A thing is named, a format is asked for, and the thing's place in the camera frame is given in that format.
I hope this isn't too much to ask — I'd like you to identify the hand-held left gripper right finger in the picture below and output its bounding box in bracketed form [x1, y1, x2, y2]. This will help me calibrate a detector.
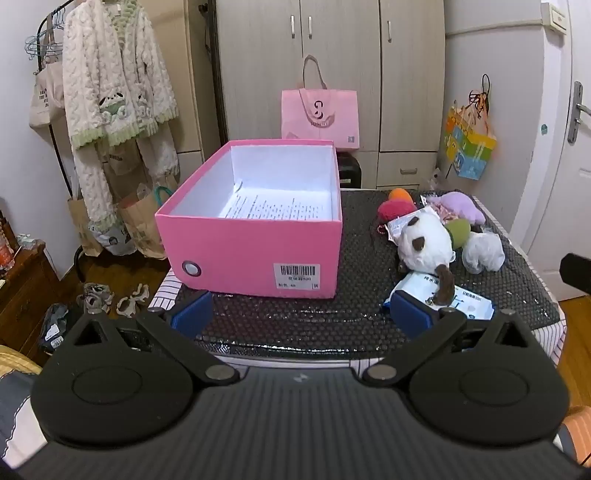
[362, 291, 541, 385]

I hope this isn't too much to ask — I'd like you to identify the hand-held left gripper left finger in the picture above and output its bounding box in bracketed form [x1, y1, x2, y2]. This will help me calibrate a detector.
[65, 292, 241, 385]

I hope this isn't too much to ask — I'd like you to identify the wet wipes pack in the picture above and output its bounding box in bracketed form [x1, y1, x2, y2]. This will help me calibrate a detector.
[383, 271, 495, 321]

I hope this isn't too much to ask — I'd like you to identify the pink cardboard box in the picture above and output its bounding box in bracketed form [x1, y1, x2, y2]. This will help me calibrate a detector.
[154, 140, 343, 301]

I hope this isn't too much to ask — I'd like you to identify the clear plastic packet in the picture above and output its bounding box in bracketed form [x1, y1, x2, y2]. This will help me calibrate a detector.
[385, 208, 437, 243]

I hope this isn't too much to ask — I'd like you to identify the white plastic bag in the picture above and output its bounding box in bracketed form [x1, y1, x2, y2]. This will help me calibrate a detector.
[462, 232, 505, 274]

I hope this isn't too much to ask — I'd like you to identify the green plush ball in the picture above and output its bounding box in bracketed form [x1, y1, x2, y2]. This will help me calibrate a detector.
[445, 218, 472, 248]

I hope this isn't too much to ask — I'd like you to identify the pink plush ball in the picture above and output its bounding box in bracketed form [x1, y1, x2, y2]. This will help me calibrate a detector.
[376, 199, 416, 238]

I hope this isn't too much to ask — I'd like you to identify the purple plush toy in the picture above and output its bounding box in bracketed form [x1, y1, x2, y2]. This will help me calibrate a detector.
[436, 191, 486, 227]

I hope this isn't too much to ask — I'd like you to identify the white striped table cloth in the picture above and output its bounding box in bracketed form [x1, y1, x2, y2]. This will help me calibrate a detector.
[148, 196, 568, 398]

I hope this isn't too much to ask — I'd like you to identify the black bubble mat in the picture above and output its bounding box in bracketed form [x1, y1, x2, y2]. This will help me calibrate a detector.
[194, 187, 560, 358]

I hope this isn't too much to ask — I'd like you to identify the white door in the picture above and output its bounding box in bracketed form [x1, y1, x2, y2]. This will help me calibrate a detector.
[522, 28, 591, 280]

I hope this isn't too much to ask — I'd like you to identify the brown paper bag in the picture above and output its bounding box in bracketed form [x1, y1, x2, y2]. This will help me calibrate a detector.
[68, 194, 105, 258]
[119, 185, 167, 260]

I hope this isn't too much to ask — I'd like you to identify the white printed bag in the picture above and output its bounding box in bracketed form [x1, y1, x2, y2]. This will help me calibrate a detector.
[98, 225, 138, 257]

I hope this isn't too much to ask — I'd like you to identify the black coat rack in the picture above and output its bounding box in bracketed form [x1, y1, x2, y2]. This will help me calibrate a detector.
[44, 0, 93, 284]

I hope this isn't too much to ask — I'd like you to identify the dark plastic bag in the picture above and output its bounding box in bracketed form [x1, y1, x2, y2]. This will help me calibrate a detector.
[39, 302, 78, 354]

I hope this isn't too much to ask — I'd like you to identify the printed paper sheet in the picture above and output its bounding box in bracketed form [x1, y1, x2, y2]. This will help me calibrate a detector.
[217, 181, 333, 220]

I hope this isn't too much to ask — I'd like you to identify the black suitcase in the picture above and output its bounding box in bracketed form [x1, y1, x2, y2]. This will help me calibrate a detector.
[336, 150, 363, 190]

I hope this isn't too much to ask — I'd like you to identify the colourful paper gift bag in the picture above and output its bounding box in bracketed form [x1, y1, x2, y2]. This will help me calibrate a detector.
[438, 74, 498, 181]

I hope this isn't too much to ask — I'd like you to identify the dark wooden cabinet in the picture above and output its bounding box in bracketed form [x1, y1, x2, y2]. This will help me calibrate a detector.
[0, 240, 61, 366]

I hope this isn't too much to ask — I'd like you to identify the yellow blanket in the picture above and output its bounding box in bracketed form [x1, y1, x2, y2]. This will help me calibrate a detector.
[0, 346, 43, 376]

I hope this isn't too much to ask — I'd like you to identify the pink shopping bag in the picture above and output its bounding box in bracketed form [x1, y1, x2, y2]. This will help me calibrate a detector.
[281, 55, 360, 151]

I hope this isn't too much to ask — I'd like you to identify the grey white quilt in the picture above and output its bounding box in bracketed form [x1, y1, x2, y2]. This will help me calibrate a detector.
[0, 369, 49, 468]

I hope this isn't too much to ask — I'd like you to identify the beige wardrobe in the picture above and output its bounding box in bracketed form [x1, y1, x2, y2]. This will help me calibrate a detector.
[187, 0, 446, 190]

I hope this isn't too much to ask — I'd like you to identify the cream fleece jacket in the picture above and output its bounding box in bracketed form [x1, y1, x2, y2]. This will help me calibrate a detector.
[62, 0, 180, 149]

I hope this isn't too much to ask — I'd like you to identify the canvas tote bag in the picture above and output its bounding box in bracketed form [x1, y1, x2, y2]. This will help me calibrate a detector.
[28, 11, 65, 130]

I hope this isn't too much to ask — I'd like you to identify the silver door handle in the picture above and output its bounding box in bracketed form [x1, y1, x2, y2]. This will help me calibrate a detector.
[569, 82, 591, 144]

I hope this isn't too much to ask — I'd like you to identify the white light switch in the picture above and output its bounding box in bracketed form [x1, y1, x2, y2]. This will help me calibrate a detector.
[539, 0, 570, 33]

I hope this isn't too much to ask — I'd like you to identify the teal wire hanger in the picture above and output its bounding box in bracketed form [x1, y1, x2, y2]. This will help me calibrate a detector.
[25, 8, 64, 59]

